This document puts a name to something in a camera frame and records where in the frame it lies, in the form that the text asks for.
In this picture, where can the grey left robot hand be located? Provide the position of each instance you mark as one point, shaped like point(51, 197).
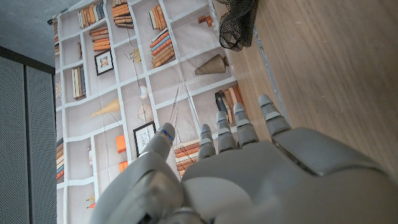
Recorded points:
point(264, 180)

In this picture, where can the dark brown mesh netting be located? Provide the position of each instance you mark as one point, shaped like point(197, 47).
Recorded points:
point(236, 28)

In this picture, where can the printed bookshelf backdrop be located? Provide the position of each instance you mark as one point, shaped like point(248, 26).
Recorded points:
point(130, 81)

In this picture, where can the dark grey perforated panel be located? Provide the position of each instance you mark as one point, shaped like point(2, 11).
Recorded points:
point(21, 140)

